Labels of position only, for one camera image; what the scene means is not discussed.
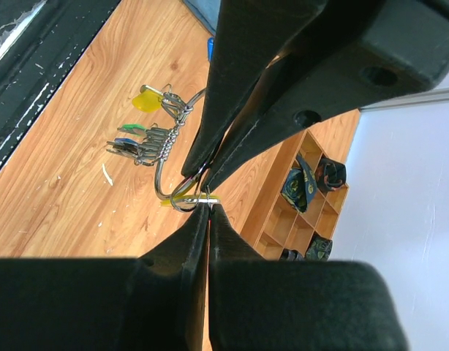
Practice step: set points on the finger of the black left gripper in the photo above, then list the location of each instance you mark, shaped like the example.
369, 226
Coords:
354, 54
249, 34

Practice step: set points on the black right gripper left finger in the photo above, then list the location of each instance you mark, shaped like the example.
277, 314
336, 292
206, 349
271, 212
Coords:
152, 302

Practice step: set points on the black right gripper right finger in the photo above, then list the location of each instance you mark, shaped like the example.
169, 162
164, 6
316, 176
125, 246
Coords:
259, 304

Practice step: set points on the key with yellow tag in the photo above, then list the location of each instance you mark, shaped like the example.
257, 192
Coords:
187, 203

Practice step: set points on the keyring with keys and tags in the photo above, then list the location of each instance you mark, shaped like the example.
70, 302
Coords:
156, 144

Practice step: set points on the key with blue tag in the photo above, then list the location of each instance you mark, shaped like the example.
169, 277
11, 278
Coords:
210, 48

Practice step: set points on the blue cloth mat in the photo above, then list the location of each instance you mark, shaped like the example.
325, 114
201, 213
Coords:
206, 11

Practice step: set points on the rolled green patterned tie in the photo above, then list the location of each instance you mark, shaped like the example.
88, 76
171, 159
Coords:
319, 249

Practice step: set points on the wooden compartment tray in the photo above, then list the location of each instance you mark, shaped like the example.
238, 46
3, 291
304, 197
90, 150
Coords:
294, 214

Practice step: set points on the blue floral tie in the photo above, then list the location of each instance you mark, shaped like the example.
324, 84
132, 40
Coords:
300, 186

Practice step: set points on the rolled black tie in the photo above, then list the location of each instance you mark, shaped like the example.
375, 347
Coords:
330, 175

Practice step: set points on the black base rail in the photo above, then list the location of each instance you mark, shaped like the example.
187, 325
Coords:
40, 43

